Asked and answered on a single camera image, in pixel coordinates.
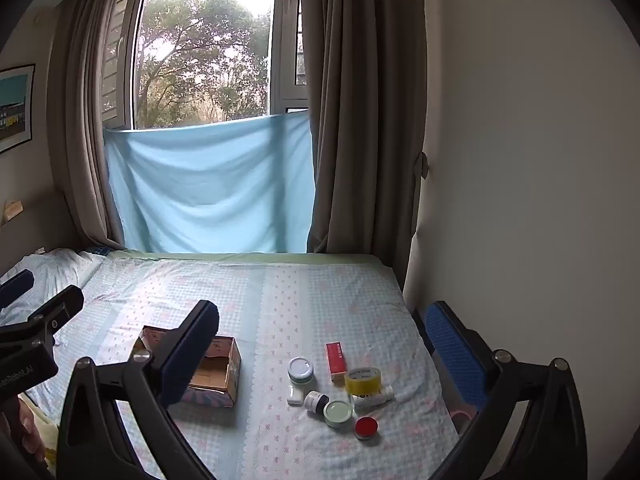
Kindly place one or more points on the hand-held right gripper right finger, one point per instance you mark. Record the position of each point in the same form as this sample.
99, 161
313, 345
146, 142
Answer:
452, 350

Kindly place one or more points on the red carton box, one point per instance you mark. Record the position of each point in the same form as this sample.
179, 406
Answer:
336, 357

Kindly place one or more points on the yellow tape roll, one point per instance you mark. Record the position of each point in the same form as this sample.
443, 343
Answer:
361, 382

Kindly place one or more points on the small green lid jar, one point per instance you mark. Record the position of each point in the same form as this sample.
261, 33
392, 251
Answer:
300, 370

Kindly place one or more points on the checked floral bed sheet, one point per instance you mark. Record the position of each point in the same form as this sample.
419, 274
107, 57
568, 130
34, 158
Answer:
300, 310

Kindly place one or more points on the window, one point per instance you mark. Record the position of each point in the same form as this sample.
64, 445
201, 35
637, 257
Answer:
200, 50

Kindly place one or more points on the cardboard box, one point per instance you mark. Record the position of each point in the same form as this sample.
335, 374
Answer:
220, 372

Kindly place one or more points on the red round tin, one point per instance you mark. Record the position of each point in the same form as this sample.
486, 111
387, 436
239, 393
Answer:
366, 428

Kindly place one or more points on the brown curtain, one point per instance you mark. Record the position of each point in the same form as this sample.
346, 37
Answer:
85, 110
360, 110

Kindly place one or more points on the white plastic bottle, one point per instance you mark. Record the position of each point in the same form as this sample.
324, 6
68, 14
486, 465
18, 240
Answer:
372, 396

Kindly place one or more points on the light blue hanging cloth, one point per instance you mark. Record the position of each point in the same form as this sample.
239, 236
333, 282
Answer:
210, 185

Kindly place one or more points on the black lid white jar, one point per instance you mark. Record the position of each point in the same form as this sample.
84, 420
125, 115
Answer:
316, 402

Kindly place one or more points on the framed wall poster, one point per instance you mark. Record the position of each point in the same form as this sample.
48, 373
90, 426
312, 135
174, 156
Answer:
12, 110

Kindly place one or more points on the small white case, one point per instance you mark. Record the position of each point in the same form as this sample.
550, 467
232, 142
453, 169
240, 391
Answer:
295, 397

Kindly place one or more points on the tan wall panel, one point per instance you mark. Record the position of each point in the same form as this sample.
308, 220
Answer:
12, 209

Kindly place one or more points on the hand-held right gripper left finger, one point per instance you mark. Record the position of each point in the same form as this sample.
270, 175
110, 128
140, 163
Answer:
192, 347

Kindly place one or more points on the pink object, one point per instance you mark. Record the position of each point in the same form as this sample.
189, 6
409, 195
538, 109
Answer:
461, 415

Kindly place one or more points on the white pillow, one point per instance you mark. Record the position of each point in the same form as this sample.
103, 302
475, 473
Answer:
55, 270

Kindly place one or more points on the dark blue cloth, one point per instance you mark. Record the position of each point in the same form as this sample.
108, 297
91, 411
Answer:
102, 249

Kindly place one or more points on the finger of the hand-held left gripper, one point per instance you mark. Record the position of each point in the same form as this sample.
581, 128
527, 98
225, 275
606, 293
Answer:
60, 307
17, 284

